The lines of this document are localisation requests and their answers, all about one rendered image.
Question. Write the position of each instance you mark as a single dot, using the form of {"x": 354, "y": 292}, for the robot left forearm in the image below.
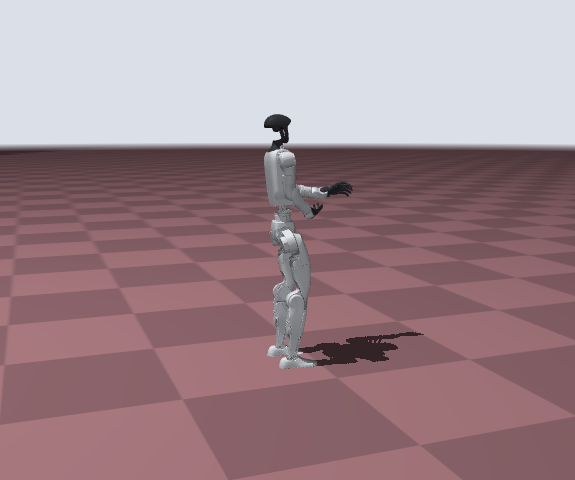
{"x": 312, "y": 192}

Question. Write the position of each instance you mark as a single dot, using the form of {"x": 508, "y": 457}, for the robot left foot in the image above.
{"x": 274, "y": 351}

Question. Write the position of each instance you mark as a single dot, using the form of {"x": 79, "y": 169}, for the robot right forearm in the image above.
{"x": 301, "y": 204}

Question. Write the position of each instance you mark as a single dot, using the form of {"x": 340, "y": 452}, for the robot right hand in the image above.
{"x": 316, "y": 211}

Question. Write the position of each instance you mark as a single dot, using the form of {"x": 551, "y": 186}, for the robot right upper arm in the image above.
{"x": 287, "y": 162}

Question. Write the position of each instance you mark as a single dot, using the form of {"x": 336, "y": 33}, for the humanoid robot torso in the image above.
{"x": 275, "y": 191}

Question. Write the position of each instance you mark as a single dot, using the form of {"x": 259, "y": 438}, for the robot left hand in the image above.
{"x": 337, "y": 188}

